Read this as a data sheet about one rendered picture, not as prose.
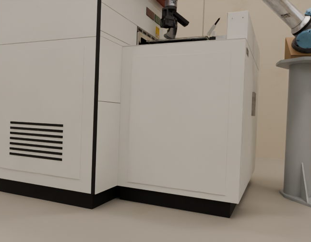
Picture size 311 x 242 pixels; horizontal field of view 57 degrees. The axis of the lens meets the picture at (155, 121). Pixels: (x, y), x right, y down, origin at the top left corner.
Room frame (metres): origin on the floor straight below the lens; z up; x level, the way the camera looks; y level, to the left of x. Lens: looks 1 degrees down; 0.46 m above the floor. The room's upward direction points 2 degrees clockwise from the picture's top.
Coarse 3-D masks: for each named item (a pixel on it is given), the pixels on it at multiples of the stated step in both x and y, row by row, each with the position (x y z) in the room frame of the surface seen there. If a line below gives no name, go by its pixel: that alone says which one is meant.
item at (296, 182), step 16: (288, 64) 1.75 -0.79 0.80; (304, 64) 1.68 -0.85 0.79; (288, 80) 1.77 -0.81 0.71; (304, 80) 1.68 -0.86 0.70; (288, 96) 1.76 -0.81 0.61; (304, 96) 1.67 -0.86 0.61; (288, 112) 1.75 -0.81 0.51; (304, 112) 1.67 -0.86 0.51; (288, 128) 1.74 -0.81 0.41; (304, 128) 1.67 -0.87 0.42; (288, 144) 1.73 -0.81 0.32; (304, 144) 1.67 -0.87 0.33; (288, 160) 1.72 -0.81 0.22; (304, 160) 1.67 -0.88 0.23; (288, 176) 1.72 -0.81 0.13; (304, 176) 1.63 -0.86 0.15; (288, 192) 1.71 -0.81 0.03; (304, 192) 1.60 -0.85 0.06
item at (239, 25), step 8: (232, 16) 1.36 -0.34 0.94; (240, 16) 1.34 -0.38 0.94; (248, 16) 1.33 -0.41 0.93; (232, 24) 1.36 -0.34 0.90; (240, 24) 1.34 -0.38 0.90; (248, 24) 1.35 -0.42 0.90; (232, 32) 1.36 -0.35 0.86; (240, 32) 1.34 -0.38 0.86; (248, 32) 1.36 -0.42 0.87; (248, 40) 1.38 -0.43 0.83; (256, 40) 1.82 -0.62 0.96
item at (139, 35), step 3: (138, 33) 1.67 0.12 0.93; (141, 33) 1.70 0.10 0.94; (138, 36) 1.67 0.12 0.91; (141, 36) 1.70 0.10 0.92; (144, 36) 1.74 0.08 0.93; (138, 39) 1.67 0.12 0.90; (144, 39) 1.75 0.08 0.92; (147, 39) 1.78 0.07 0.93; (150, 39) 1.82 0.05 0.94; (138, 42) 1.67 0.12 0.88
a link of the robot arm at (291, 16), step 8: (264, 0) 1.50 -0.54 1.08; (272, 0) 1.48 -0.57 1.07; (280, 0) 1.48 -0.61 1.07; (288, 0) 1.49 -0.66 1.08; (272, 8) 1.51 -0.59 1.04; (280, 8) 1.49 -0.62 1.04; (288, 8) 1.48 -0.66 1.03; (296, 8) 1.50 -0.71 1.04; (280, 16) 1.52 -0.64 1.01; (288, 16) 1.50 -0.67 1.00; (296, 16) 1.49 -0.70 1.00; (304, 16) 1.50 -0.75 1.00; (288, 24) 1.53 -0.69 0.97; (296, 24) 1.51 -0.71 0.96; (304, 24) 1.49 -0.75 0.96; (296, 32) 1.52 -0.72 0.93; (304, 32) 1.49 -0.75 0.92; (296, 40) 1.55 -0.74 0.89; (304, 40) 1.52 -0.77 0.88
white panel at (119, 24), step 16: (112, 0) 1.42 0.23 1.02; (128, 0) 1.57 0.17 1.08; (144, 0) 1.75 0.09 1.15; (112, 16) 1.43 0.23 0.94; (128, 16) 1.57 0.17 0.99; (144, 16) 1.76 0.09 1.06; (160, 16) 1.98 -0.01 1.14; (96, 32) 1.35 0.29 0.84; (112, 32) 1.43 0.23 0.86; (128, 32) 1.58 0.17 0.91; (160, 32) 1.99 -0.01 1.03
